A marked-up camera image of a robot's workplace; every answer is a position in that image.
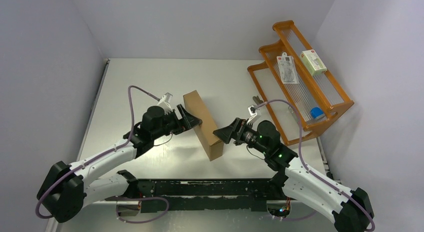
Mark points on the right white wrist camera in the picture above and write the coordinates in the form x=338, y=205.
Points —
x=255, y=114

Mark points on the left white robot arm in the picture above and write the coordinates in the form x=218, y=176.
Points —
x=68, y=188

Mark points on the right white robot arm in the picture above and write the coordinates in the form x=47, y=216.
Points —
x=347, y=209

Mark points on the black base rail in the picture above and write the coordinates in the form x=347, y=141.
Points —
x=254, y=194

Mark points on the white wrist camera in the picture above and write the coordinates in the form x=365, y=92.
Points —
x=164, y=103
x=255, y=114

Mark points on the orange wooden shelf rack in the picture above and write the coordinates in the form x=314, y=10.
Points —
x=322, y=90

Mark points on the white green small box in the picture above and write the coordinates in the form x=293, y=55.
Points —
x=313, y=62

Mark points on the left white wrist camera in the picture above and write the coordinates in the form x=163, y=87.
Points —
x=164, y=103

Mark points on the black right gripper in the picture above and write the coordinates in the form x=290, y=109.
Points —
x=235, y=130

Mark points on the clear packaged item with card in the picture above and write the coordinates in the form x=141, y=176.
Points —
x=287, y=69

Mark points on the small grey-olive clip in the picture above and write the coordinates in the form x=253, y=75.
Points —
x=257, y=100

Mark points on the brown cardboard box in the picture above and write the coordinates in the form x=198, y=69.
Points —
x=211, y=144

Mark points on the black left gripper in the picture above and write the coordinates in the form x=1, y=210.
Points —
x=189, y=121

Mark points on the blue tape roll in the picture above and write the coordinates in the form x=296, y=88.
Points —
x=317, y=113

